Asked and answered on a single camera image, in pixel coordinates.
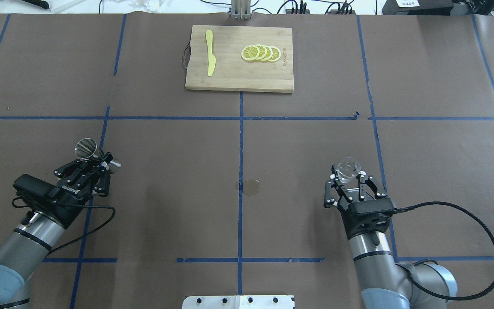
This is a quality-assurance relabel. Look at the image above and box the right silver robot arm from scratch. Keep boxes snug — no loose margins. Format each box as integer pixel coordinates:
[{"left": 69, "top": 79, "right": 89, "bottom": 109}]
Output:
[{"left": 324, "top": 165, "right": 458, "bottom": 309}]

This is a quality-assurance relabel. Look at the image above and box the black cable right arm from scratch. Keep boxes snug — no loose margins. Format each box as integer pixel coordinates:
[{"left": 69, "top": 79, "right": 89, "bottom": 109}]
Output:
[{"left": 393, "top": 202, "right": 494, "bottom": 301}]

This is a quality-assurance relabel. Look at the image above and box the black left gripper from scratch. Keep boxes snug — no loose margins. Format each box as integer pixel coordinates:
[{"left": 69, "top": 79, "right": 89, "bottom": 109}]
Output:
[{"left": 43, "top": 152, "right": 113, "bottom": 229}]

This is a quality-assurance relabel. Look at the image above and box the clear glass cup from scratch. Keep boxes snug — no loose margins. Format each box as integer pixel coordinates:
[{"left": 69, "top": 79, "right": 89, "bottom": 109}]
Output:
[{"left": 335, "top": 157, "right": 362, "bottom": 184}]

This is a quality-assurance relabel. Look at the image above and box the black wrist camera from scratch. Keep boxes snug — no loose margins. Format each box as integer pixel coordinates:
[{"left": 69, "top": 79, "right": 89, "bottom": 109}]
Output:
[
  {"left": 348, "top": 198, "right": 395, "bottom": 216},
  {"left": 12, "top": 174, "right": 60, "bottom": 207}
]

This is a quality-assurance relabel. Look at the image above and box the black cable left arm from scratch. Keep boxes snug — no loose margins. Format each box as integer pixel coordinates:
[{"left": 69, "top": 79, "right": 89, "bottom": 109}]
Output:
[{"left": 0, "top": 202, "right": 116, "bottom": 262}]

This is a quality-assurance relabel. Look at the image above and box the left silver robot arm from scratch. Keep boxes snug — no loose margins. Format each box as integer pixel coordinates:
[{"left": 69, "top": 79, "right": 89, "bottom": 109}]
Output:
[{"left": 0, "top": 152, "right": 115, "bottom": 309}]

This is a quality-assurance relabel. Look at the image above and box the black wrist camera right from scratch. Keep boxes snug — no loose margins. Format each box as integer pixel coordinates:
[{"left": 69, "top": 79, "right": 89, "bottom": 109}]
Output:
[{"left": 348, "top": 198, "right": 395, "bottom": 216}]

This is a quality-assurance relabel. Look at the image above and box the steel jigger measuring cup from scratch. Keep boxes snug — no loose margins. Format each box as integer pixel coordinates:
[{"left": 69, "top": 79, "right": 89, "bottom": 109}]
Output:
[{"left": 74, "top": 138, "right": 122, "bottom": 169}]

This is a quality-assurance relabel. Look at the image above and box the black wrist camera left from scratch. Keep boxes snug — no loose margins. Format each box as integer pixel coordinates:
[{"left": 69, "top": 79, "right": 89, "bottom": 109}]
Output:
[{"left": 12, "top": 174, "right": 60, "bottom": 207}]

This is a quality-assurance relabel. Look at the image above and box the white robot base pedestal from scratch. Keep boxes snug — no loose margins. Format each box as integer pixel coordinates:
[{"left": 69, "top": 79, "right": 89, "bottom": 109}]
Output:
[{"left": 182, "top": 294, "right": 295, "bottom": 309}]

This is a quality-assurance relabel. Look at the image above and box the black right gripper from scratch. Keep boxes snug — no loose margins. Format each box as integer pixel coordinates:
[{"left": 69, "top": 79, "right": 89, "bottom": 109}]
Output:
[{"left": 323, "top": 171, "right": 395, "bottom": 240}]

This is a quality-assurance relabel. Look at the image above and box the bamboo cutting board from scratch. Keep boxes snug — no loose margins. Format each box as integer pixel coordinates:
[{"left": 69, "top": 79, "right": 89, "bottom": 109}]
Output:
[{"left": 185, "top": 25, "right": 294, "bottom": 93}]

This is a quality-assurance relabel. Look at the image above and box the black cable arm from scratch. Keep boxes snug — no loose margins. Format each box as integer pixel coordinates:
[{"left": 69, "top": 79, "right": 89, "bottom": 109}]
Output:
[
  {"left": 393, "top": 202, "right": 494, "bottom": 301},
  {"left": 0, "top": 202, "right": 116, "bottom": 262}
]

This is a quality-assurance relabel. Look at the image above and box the yellow plastic knife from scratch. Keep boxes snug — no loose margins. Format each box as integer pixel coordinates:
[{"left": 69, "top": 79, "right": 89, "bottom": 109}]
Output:
[{"left": 205, "top": 29, "right": 217, "bottom": 77}]

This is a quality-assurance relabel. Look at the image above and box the aluminium frame post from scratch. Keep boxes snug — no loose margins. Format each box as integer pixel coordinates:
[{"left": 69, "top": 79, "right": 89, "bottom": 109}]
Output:
[{"left": 230, "top": 0, "right": 252, "bottom": 20}]

